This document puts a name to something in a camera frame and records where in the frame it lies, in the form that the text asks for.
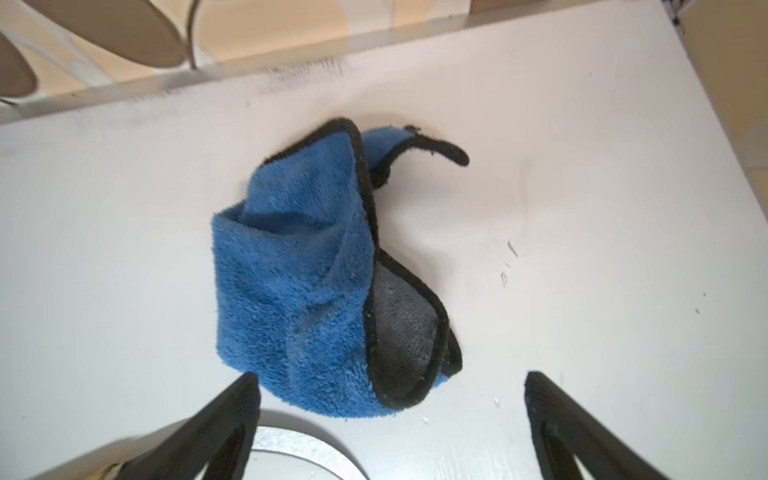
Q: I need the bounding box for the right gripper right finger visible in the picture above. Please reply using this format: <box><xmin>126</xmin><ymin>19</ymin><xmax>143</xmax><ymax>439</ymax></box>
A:
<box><xmin>524</xmin><ymin>371</ymin><xmax>665</xmax><ymax>479</ymax></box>

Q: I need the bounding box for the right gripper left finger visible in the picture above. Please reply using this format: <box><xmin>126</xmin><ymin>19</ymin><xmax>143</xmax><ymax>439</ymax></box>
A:
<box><xmin>117</xmin><ymin>372</ymin><xmax>261</xmax><ymax>479</ymax></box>

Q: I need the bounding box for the blue grey microfiber rag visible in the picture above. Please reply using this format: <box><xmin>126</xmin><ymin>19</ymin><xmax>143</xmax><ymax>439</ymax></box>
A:
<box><xmin>212</xmin><ymin>118</ymin><xmax>469</xmax><ymax>418</ymax></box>

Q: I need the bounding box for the sickle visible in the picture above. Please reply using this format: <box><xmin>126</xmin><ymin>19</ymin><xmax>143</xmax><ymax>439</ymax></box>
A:
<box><xmin>251</xmin><ymin>426</ymin><xmax>368</xmax><ymax>479</ymax></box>

